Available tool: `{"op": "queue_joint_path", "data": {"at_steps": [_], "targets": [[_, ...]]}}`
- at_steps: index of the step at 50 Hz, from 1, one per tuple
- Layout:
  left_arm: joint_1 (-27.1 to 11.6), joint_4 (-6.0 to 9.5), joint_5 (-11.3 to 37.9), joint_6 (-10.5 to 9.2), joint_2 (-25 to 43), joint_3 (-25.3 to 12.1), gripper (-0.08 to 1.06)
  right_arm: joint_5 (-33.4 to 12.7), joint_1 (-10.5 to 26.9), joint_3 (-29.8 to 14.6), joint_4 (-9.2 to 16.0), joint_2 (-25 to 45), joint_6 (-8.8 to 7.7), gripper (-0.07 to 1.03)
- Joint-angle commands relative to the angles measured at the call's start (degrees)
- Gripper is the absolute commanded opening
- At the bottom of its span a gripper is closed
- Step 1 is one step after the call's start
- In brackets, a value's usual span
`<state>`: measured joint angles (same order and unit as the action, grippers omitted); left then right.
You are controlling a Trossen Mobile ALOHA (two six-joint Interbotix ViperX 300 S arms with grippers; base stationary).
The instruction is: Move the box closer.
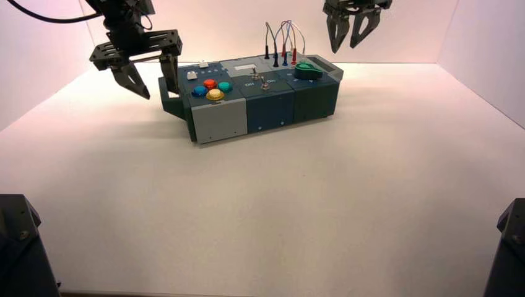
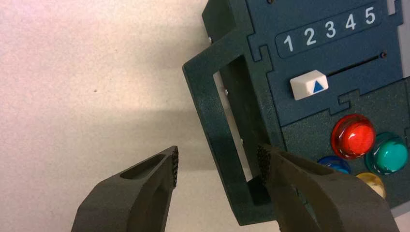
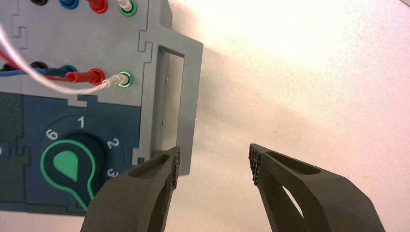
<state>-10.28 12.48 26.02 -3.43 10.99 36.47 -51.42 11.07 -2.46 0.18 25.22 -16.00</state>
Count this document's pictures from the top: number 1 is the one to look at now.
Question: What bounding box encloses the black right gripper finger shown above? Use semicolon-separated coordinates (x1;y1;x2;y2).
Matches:
326;14;350;54
349;9;382;49

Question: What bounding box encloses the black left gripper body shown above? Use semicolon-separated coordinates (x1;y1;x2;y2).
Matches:
89;16;183;71

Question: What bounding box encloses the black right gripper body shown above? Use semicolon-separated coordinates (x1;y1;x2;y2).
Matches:
323;0;393;16

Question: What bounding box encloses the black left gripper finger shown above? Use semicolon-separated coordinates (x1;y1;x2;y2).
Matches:
110;62;151;100
160;54;180;95

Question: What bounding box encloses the blue grey control box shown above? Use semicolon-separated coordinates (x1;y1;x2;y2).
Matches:
158;53;344;145

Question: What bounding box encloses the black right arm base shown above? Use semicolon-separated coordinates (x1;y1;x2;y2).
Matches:
484;198;525;297

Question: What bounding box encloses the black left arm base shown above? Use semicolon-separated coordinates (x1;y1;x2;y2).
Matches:
0;194;61;297

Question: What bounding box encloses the green rotary knob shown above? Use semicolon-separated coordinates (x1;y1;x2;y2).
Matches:
294;61;324;80

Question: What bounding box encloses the white jumper cable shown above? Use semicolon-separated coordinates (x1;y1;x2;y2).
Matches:
287;22;308;57

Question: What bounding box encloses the red jumper cable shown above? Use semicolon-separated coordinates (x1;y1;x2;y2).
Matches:
280;21;298;66

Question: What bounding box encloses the blue jumper cable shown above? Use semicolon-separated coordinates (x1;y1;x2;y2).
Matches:
272;20;293;67

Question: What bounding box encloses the black jumper cable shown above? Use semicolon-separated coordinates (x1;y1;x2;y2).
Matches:
264;21;280;68

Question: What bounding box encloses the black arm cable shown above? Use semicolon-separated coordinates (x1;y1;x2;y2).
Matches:
6;0;103;24

